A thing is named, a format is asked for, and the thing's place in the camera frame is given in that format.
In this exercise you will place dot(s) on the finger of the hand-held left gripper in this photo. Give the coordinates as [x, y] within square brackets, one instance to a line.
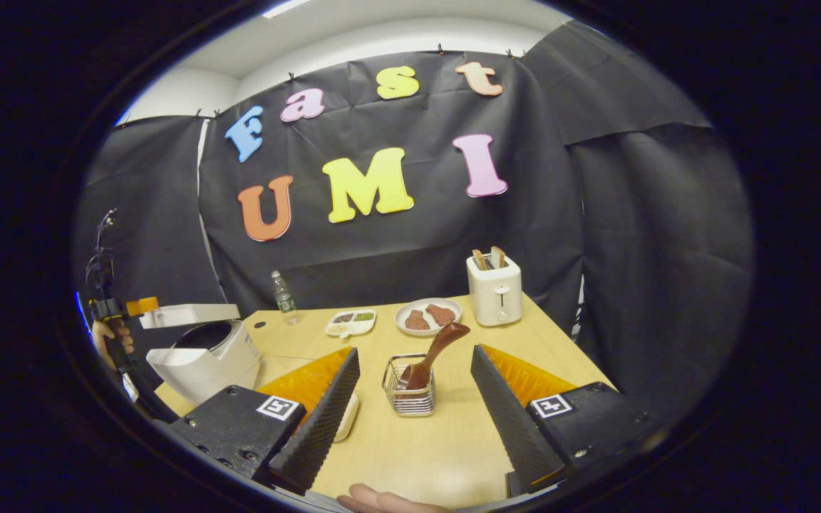
[143, 306]

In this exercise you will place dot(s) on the toast slice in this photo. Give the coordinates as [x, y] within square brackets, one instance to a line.
[497, 257]
[479, 260]

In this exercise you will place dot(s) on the round white plate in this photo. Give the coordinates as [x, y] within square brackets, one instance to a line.
[428, 331]

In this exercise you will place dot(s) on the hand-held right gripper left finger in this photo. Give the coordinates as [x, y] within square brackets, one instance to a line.
[318, 434]

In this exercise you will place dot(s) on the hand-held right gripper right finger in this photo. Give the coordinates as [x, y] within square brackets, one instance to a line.
[510, 427]

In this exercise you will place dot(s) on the long ceiling light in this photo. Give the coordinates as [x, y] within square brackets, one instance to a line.
[286, 7]

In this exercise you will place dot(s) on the white rice cooker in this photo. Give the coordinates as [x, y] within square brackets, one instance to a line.
[218, 363]

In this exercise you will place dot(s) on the white toaster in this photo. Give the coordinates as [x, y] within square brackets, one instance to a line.
[494, 296]

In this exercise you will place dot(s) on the clear plastic water bottle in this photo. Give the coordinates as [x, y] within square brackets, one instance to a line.
[284, 299]

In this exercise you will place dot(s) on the brown meat piece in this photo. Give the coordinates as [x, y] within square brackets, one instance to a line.
[441, 315]
[417, 320]

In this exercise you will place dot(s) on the brown wooden spoon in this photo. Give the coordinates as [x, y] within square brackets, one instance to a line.
[439, 345]

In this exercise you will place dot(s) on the black backdrop cloth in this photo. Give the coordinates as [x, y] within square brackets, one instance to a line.
[417, 242]

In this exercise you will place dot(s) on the white divided condiment dish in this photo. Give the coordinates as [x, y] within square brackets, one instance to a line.
[350, 323]

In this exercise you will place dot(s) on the clear container of rice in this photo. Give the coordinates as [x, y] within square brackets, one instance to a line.
[348, 420]

